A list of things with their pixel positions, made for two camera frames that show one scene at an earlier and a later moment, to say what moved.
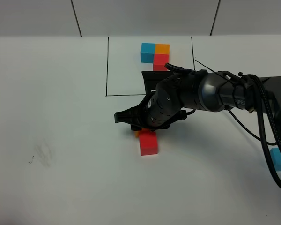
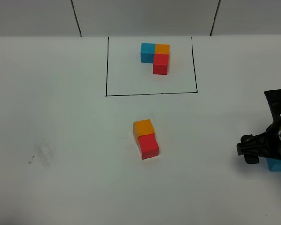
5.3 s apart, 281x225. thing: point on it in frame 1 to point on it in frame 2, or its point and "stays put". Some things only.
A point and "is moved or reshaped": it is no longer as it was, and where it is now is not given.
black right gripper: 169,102 to 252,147
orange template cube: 162,48 stays put
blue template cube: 147,52 stays put
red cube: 148,142 is moved or reshaped
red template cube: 159,60 stays put
